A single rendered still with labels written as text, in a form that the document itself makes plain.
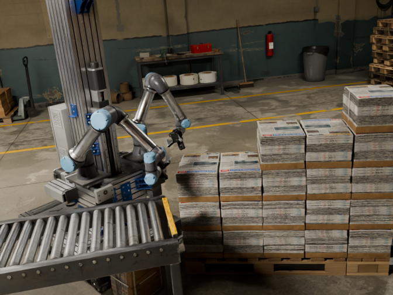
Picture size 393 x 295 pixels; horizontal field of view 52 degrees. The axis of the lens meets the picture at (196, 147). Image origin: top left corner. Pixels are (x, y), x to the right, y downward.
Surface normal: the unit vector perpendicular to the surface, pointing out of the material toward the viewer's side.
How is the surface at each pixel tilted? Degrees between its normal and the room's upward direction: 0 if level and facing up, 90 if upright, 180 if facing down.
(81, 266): 90
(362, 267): 90
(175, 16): 90
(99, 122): 85
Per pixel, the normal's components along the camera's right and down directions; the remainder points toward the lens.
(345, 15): 0.20, 0.32
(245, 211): -0.10, 0.35
